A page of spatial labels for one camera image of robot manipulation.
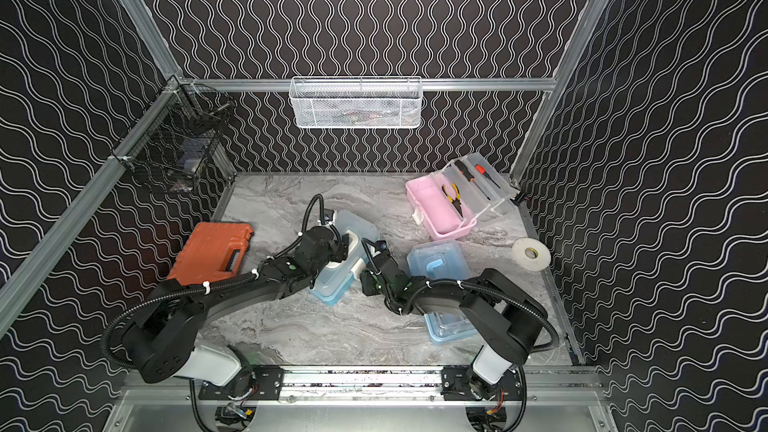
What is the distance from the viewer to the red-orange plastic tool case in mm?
901

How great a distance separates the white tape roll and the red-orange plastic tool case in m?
0.90

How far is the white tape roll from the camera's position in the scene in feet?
3.19
